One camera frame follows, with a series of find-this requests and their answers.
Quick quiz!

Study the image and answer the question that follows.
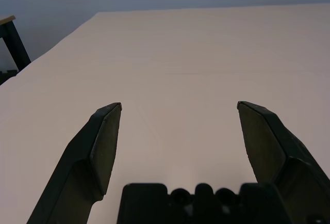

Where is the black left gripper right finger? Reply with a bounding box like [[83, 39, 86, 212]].
[[236, 101, 330, 224]]

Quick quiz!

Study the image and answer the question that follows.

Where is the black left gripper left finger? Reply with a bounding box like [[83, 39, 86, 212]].
[[26, 102, 122, 224]]

